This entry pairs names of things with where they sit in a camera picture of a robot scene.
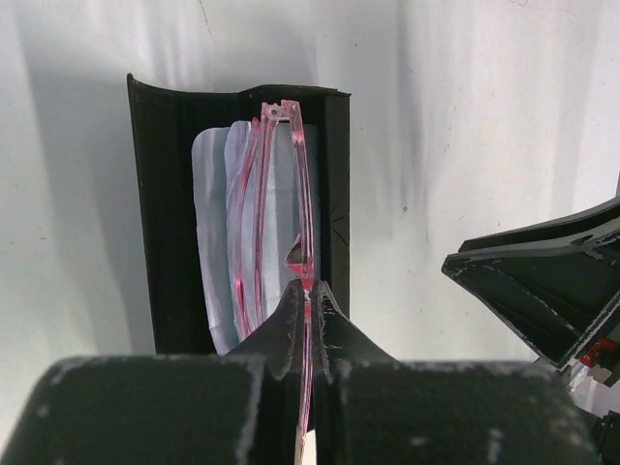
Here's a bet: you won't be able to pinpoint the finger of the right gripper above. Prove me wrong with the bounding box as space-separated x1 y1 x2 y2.
442 199 619 367

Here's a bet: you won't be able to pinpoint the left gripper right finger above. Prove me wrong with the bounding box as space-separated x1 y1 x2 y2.
311 281 605 464

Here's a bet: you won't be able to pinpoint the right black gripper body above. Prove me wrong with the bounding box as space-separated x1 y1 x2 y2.
568 325 619 464

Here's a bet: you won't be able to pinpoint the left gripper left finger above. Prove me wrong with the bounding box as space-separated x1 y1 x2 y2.
1 280 304 464

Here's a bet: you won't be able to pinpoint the pink purple sunglasses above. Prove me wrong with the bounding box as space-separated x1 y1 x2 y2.
227 100 315 458

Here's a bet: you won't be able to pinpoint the light blue cleaning cloth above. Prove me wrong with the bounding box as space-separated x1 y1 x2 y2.
191 121 299 355

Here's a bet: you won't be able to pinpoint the black glasses case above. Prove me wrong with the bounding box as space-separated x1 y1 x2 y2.
127 75 351 355

